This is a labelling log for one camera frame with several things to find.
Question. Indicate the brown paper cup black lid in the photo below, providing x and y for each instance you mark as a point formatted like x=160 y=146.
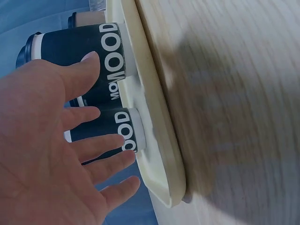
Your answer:
x=90 y=18

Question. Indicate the black paper cup white lettering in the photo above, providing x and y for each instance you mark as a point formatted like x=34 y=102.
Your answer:
x=103 y=93

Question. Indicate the person's left thumb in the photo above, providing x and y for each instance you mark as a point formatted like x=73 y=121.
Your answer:
x=84 y=70

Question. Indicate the person's left hand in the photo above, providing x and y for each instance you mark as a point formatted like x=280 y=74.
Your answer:
x=35 y=140

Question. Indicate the cream plastic tray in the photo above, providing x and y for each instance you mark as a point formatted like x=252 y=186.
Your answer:
x=152 y=98

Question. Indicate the small black paper cup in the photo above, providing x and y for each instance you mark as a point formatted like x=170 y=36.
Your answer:
x=112 y=123

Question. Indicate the large black lidded paper cup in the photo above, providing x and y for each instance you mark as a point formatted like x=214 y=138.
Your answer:
x=70 y=44

